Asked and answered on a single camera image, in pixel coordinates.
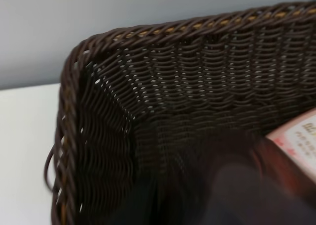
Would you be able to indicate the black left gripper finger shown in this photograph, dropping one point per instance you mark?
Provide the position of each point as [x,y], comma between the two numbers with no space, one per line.
[239,194]

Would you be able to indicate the dark brown wicker basket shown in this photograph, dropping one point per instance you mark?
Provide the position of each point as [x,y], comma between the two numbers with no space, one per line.
[130,97]

